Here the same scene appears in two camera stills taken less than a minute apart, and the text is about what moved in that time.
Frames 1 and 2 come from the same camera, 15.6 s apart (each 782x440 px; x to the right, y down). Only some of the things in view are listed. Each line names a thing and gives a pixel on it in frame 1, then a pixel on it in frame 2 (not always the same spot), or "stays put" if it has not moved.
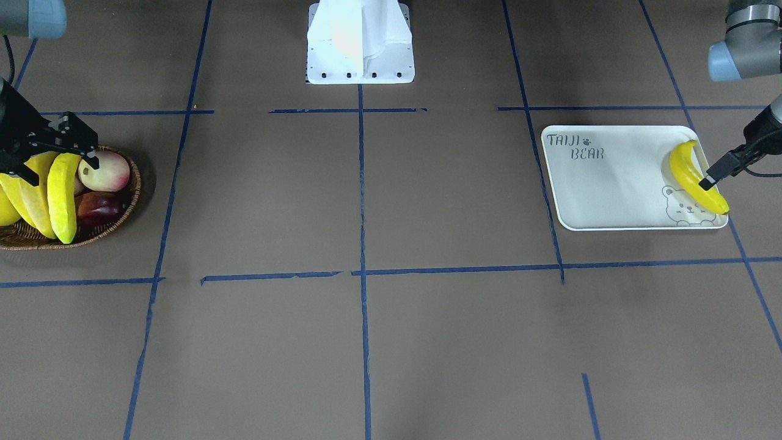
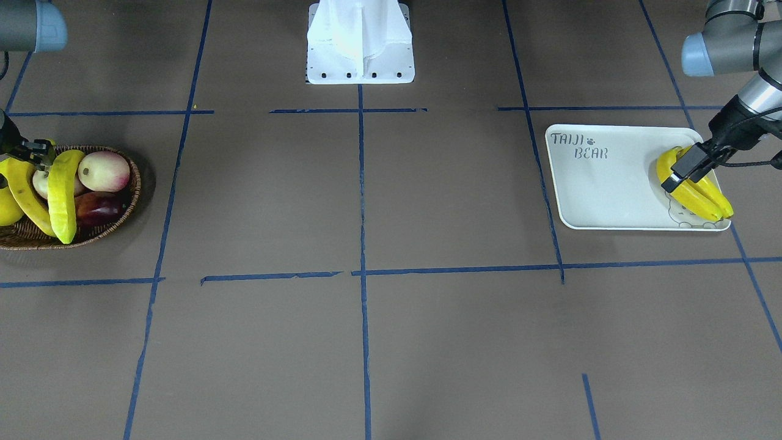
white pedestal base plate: x=360 y=42 stays put
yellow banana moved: x=13 y=185 -> x=686 y=192
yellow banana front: x=62 y=180 stays put
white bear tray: x=617 y=178 stays put
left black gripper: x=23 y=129 -> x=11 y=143
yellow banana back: x=9 y=214 stays put
